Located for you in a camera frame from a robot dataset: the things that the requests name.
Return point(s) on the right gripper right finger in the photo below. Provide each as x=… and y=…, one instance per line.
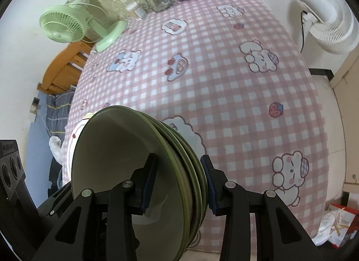
x=279, y=235

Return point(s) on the small blue floral bowl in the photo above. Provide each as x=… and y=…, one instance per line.
x=113, y=144

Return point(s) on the white clothes pile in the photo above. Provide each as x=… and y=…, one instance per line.
x=55, y=148

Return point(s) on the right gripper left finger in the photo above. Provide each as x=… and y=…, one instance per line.
x=98, y=225

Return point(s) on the wooden bed frame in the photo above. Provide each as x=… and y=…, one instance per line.
x=65, y=69

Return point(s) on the blue plaid bedding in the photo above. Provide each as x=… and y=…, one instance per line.
x=58, y=107

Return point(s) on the black speaker box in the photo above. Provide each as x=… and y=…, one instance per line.
x=15, y=197

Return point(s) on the white standing fan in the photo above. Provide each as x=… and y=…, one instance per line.
x=331, y=23

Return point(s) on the cotton swab container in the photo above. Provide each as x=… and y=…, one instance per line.
x=136, y=10

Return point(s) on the red white paper bag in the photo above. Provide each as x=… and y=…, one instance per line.
x=345, y=225

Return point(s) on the pink checkered tablecloth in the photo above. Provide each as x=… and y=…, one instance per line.
x=230, y=79

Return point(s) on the green desk fan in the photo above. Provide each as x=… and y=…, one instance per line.
x=70, y=23

